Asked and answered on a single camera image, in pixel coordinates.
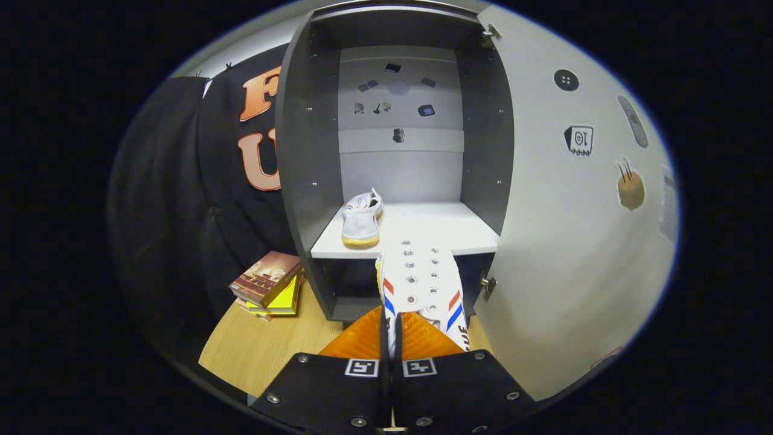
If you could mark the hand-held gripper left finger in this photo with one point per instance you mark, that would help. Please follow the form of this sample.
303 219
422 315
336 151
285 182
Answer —
326 393

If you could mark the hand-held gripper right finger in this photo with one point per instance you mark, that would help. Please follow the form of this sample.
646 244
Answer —
459 393

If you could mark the white canvas shoe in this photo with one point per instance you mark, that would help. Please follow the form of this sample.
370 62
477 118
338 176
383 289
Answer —
423 284
360 220

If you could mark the beige shoe cabinet door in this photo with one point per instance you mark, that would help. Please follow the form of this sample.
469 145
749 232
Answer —
555 254

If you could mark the dark grey shoe cabinet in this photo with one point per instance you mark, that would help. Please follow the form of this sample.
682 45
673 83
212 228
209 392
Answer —
302 151

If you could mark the metal door hinge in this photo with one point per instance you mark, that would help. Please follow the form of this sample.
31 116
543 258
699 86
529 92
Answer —
488 285
490 35

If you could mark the white cabinet shelf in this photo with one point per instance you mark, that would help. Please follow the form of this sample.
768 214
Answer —
435 226

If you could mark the yellow book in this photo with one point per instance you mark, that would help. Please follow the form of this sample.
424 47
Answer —
287 299

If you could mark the brown cover book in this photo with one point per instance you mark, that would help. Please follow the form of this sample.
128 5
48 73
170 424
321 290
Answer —
266 278

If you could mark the black backdrop cloth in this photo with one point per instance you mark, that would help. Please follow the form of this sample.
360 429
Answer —
181 211

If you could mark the row of black cloth clips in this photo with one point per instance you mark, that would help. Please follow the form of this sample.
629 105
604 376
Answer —
228 65

